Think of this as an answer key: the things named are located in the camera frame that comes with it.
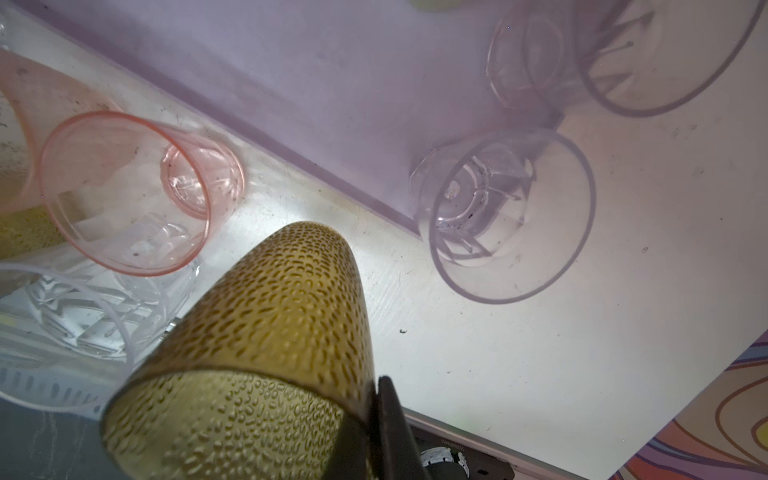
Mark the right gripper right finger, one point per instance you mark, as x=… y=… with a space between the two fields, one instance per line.
x=397 y=456

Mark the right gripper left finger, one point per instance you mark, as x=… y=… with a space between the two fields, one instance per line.
x=350 y=457

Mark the amber cup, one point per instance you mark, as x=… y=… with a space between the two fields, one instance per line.
x=253 y=383
x=27 y=231

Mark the clear faceted cup back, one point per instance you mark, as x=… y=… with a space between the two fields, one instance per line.
x=504 y=215

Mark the pale green cup front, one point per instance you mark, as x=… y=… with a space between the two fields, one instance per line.
x=435 y=5

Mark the lilac plastic tray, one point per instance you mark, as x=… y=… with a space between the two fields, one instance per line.
x=354 y=93

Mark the pink cup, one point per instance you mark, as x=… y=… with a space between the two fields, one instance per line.
x=136 y=196

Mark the peach cup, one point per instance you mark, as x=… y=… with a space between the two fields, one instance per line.
x=35 y=99

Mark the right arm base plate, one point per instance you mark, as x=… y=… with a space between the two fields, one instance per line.
x=445 y=459

